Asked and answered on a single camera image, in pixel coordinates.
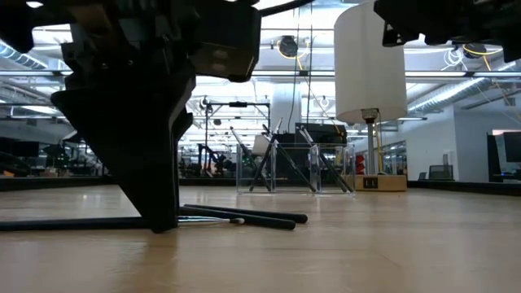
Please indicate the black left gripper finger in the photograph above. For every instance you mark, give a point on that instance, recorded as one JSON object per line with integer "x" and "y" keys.
{"x": 134, "y": 142}

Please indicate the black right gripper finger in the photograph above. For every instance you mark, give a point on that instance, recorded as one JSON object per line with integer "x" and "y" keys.
{"x": 403, "y": 20}

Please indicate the black makeup brush pale tip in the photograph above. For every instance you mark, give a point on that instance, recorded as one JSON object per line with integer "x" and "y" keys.
{"x": 61, "y": 224}

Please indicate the black makeup brush fluffy bristles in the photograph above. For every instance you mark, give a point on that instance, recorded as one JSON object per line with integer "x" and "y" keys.
{"x": 304, "y": 176}

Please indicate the black background robot arm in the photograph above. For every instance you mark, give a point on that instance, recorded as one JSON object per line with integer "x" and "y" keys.
{"x": 211, "y": 158}

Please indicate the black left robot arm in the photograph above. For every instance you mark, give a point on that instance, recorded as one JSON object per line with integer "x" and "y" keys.
{"x": 14, "y": 24}

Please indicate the white shade table lamp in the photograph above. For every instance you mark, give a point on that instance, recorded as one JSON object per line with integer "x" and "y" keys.
{"x": 358, "y": 73}

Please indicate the small white background lampshade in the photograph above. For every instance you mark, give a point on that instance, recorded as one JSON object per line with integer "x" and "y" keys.
{"x": 258, "y": 146}

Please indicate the black computer monitor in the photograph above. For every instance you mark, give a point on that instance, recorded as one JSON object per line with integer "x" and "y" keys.
{"x": 513, "y": 146}

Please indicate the black background monitor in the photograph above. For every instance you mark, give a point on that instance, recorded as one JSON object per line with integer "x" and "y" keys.
{"x": 321, "y": 134}

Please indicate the black partition panel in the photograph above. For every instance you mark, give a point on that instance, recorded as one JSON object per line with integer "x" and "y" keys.
{"x": 493, "y": 158}

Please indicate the red background object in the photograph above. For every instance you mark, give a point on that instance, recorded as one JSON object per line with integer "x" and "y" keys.
{"x": 359, "y": 164}

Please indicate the black mesh chair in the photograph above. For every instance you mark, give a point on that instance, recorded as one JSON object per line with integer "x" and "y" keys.
{"x": 440, "y": 173}

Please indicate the clear acrylic organizer box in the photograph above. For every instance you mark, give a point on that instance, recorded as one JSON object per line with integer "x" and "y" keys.
{"x": 313, "y": 171}

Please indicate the silver ventilation duct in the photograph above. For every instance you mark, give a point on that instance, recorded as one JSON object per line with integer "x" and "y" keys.
{"x": 24, "y": 61}
{"x": 447, "y": 95}

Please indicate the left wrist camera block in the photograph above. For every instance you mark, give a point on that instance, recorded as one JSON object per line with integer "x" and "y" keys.
{"x": 228, "y": 45}

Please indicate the black table edge rail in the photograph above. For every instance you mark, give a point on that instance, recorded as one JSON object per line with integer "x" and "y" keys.
{"x": 40, "y": 184}

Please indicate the black overhead frame stand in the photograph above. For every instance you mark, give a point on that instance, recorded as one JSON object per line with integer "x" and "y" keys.
{"x": 238, "y": 104}

